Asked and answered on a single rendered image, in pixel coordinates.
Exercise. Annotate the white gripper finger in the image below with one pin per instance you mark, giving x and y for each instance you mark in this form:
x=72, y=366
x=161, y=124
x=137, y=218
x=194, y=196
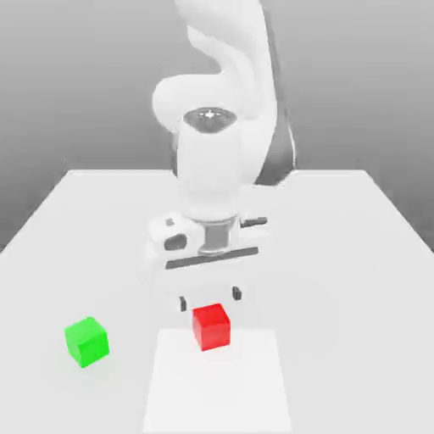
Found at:
x=237, y=293
x=182, y=303

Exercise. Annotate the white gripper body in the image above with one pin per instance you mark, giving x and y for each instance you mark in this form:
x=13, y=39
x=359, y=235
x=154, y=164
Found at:
x=210, y=268

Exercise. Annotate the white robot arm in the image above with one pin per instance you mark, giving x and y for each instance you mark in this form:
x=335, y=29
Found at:
x=210, y=159

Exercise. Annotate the small red cube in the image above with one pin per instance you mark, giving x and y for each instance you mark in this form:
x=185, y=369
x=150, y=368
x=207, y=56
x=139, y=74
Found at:
x=211, y=326

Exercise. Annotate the small green cube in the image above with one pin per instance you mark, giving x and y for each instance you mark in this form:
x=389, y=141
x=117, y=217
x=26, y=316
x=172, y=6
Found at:
x=86, y=341

